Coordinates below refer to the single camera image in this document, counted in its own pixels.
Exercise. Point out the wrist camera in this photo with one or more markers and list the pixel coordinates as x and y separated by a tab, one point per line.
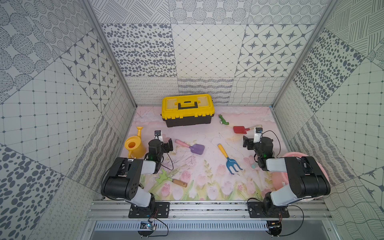
158	135
258	132

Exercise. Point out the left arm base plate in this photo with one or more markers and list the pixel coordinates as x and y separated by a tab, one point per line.
156	209

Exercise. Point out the purple shovel pink handle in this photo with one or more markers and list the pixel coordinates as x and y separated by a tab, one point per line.
195	149

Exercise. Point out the green toy tool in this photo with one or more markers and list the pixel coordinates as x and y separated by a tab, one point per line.
223	121

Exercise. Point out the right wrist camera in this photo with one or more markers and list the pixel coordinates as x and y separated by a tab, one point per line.
258	132

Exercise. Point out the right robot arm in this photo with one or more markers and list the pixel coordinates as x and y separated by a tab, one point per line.
306	179

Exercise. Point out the red shovel wooden handle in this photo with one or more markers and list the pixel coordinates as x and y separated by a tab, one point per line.
243	130

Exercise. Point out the yellow watering can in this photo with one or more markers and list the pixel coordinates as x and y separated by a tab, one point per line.
135	146

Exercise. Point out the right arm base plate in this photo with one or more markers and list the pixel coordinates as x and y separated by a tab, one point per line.
268	210

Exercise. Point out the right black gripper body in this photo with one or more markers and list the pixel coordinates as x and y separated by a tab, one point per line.
251	145

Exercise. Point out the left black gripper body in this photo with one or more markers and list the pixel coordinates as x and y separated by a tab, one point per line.
167	145

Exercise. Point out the green rake wooden handle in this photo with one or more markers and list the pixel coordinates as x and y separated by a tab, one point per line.
164	177

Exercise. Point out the pink plastic bucket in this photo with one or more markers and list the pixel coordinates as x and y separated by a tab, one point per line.
281	179

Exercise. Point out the blue fork yellow handle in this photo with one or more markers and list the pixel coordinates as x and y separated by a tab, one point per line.
230	163

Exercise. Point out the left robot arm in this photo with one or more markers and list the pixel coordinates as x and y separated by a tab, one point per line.
122	180

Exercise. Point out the aluminium mounting rail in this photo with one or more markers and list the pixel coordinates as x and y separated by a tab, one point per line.
202	216

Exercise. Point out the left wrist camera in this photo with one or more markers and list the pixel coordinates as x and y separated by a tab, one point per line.
158	135

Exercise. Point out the yellow black toolbox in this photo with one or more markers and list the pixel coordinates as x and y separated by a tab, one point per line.
187	110

